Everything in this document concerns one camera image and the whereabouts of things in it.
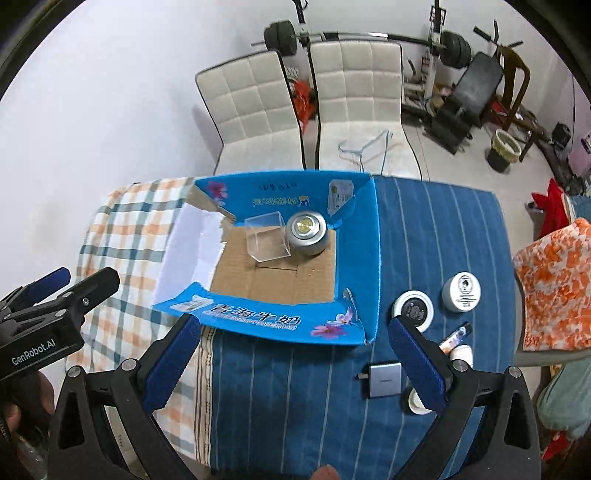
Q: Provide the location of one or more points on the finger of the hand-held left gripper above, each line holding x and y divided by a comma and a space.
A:
48, 280
94, 285

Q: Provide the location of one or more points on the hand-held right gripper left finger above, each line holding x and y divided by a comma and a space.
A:
171, 364

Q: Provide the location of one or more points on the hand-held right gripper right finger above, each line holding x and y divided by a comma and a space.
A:
418, 371

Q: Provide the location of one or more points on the person's left hand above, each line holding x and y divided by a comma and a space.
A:
40, 394

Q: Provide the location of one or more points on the small white jar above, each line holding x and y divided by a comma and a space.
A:
413, 400

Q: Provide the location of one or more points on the grey charger adapter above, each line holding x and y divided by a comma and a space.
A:
383, 381

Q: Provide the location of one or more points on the small white rounded case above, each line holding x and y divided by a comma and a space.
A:
462, 355

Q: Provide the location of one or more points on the small printed tube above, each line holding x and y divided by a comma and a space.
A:
455, 339

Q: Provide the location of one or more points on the plaid cloth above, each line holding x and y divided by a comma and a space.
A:
124, 240

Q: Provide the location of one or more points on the white jar with black lid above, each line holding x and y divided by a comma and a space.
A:
412, 310

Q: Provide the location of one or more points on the white jar with printed lid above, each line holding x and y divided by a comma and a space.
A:
461, 291

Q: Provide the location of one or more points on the blue cardboard box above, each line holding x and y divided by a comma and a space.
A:
272, 274

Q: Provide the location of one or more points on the blue striped cloth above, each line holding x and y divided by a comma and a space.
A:
434, 230

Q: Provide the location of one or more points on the pale green cloth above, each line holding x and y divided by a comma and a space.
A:
563, 397

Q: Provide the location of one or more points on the clear plastic cube box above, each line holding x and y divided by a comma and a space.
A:
268, 237

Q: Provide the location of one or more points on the orange floral cloth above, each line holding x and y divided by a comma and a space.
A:
554, 286

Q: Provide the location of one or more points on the round silver tin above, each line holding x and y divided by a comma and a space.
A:
305, 230

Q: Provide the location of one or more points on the red cloth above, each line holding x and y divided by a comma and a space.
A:
551, 212

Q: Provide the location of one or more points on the dark trash bin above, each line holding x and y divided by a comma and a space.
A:
502, 152

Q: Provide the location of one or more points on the white padded chair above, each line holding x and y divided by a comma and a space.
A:
251, 106
358, 87

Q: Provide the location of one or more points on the red plastic bag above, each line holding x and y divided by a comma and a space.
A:
304, 101

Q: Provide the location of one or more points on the black weight bench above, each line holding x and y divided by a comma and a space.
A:
475, 83

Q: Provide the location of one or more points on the brown plastic chair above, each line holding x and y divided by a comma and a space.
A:
517, 78

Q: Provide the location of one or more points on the barbell with black plates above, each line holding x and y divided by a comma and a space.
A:
281, 38

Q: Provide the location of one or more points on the white barbell rack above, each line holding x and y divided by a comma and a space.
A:
431, 60

